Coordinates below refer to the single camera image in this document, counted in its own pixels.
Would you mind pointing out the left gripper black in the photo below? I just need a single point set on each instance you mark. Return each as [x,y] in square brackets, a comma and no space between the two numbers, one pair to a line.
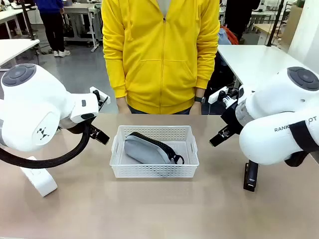
[92,126]

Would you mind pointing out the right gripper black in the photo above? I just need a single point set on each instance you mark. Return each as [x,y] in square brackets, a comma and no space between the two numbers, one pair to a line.
[233,117]

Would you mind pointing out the grey zippered pouch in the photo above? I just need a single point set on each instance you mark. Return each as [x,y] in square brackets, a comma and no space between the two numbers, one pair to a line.
[147,152]

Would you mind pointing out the black stapler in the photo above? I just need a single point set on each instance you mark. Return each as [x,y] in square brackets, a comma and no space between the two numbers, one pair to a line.
[251,179]

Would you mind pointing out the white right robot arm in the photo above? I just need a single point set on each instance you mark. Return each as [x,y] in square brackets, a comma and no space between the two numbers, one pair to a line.
[274,112]

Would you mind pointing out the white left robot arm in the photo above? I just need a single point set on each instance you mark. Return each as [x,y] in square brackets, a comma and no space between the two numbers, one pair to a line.
[30,104]

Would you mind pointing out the person's right forearm yellow sleeve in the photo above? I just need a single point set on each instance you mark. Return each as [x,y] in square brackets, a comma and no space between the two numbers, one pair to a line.
[115,79]

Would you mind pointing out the person's left forearm yellow sleeve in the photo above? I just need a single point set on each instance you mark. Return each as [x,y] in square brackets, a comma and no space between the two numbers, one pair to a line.
[204,74]

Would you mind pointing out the white perforated plastic basket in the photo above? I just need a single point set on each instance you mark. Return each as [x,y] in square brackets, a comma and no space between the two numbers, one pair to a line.
[149,171]

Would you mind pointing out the person's left hand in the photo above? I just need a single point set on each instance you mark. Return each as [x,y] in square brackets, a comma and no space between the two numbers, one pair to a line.
[196,108]

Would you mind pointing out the person's right hand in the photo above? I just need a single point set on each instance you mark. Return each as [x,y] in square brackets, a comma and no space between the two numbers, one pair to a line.
[123,105]

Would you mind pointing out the black wristwatch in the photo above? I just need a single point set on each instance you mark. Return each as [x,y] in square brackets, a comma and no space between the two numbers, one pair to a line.
[199,99]

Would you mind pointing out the black chair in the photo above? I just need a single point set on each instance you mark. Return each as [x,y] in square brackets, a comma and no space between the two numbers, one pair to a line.
[221,72]

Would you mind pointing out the white side table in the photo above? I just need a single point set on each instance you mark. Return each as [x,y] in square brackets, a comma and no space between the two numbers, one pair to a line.
[261,62]
[15,49]

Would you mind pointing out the person in yellow hoodie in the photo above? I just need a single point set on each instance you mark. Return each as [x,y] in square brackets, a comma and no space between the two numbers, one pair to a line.
[162,62]

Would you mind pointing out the orange jacket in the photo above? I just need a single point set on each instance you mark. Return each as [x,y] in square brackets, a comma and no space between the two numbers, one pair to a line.
[231,36]

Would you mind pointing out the black pole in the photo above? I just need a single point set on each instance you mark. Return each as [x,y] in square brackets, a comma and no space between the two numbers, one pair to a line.
[27,21]
[273,30]

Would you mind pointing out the background person blue top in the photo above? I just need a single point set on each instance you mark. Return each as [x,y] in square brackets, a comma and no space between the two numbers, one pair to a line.
[53,25]

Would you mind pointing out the background person in black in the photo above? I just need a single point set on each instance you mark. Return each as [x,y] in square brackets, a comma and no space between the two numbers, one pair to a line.
[239,15]

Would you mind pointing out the white background desk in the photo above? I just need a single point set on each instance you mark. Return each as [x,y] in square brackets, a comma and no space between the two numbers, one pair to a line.
[79,8]

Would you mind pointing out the tall brown cardboard panel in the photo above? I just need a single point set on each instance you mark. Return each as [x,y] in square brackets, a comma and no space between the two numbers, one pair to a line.
[291,25]

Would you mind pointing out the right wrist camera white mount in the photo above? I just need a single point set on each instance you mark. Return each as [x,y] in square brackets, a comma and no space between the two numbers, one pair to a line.
[215,96]

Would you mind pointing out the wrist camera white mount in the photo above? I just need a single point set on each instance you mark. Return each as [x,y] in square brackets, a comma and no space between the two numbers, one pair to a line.
[96,94]
[215,96]

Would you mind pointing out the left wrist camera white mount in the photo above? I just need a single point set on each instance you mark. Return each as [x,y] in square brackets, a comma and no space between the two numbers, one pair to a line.
[96,94]

